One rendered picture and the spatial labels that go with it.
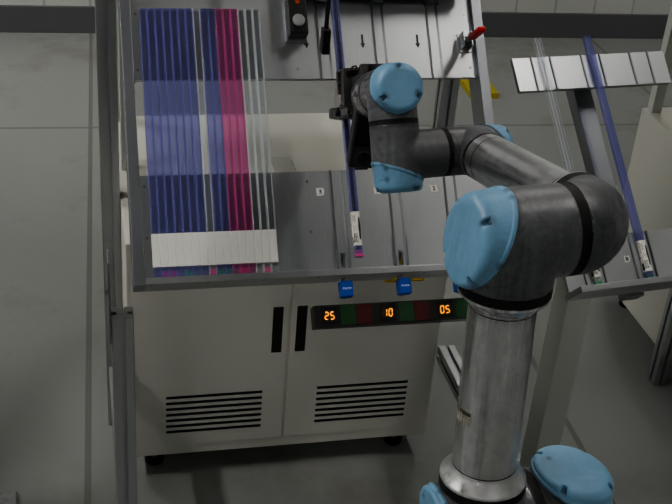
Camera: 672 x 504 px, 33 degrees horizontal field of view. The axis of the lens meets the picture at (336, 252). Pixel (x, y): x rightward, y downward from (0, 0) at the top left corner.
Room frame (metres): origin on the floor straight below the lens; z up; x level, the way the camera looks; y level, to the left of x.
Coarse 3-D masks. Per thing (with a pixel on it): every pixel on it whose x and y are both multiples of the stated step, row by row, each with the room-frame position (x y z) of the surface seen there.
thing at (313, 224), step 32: (288, 192) 1.86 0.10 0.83; (320, 192) 1.87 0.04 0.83; (416, 192) 1.91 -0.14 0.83; (448, 192) 1.93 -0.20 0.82; (288, 224) 1.82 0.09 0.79; (320, 224) 1.83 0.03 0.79; (384, 224) 1.86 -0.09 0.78; (416, 224) 1.87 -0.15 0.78; (288, 256) 1.78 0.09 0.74; (320, 256) 1.79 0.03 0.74; (352, 256) 1.80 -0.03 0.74; (384, 256) 1.82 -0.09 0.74; (416, 256) 1.83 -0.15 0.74
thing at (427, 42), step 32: (160, 0) 2.05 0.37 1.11; (192, 0) 2.06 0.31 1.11; (224, 0) 2.08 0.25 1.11; (256, 0) 2.09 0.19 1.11; (352, 0) 2.14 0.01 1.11; (384, 0) 2.16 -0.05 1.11; (416, 0) 2.17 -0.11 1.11; (448, 0) 2.19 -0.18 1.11; (320, 32) 2.08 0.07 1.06; (352, 32) 2.10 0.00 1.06; (384, 32) 2.11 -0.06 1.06; (416, 32) 2.13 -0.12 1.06; (448, 32) 2.15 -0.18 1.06; (288, 64) 2.02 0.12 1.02; (320, 64) 2.03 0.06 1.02; (352, 64) 2.05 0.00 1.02; (416, 64) 2.08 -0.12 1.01; (448, 64) 2.10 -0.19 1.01
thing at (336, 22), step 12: (336, 0) 2.00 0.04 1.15; (336, 12) 1.98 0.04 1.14; (336, 24) 1.97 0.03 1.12; (336, 36) 1.95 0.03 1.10; (336, 48) 1.94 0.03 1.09; (336, 60) 1.92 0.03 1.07; (348, 120) 1.85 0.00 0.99; (348, 132) 1.83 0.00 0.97; (348, 168) 1.79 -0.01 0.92; (348, 180) 1.78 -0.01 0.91; (348, 192) 1.77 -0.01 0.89; (360, 252) 1.69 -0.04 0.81
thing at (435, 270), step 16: (272, 272) 1.73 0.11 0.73; (288, 272) 1.74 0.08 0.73; (304, 272) 1.74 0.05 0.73; (320, 272) 1.75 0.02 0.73; (336, 272) 1.76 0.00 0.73; (352, 272) 1.76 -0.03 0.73; (368, 272) 1.77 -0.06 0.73; (384, 272) 1.78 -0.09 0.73; (400, 272) 1.78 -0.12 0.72; (416, 272) 1.80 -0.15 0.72; (432, 272) 1.81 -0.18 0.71; (160, 288) 1.71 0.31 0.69; (176, 288) 1.72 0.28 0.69; (192, 288) 1.73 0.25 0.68
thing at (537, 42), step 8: (536, 40) 2.13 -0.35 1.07; (536, 48) 2.12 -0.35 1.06; (536, 56) 2.11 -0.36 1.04; (544, 56) 2.11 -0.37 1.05; (544, 64) 2.09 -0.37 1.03; (544, 72) 2.08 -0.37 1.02; (544, 80) 2.07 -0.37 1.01; (552, 88) 2.06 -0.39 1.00; (552, 96) 2.05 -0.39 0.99; (552, 104) 2.03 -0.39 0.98; (552, 112) 2.03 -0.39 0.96; (560, 120) 2.01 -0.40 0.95; (560, 128) 2.00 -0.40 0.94; (560, 136) 1.99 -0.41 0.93; (560, 144) 1.98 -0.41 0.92; (568, 152) 1.97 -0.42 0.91; (568, 160) 1.96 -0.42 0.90; (568, 168) 1.95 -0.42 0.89; (600, 280) 1.80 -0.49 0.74
